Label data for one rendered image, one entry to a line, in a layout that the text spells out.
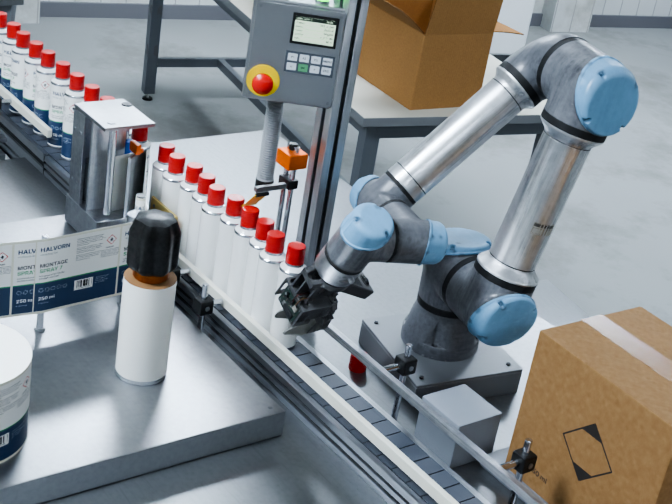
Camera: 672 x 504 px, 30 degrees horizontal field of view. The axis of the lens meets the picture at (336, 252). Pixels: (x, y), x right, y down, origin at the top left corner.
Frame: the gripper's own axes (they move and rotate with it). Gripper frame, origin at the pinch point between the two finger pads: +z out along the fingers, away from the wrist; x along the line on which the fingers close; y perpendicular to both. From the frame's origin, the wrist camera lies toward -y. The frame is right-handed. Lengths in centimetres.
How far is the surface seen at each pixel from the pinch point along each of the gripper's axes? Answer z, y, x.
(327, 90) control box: -26.0, -10.7, -32.8
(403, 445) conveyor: -10.8, -1.4, 29.8
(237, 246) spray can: 2.3, 2.3, -19.8
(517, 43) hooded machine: 230, -390, -243
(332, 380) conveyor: -0.4, -1.8, 11.6
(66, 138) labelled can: 45, 3, -78
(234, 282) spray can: 8.7, 2.1, -15.8
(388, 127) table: 77, -119, -92
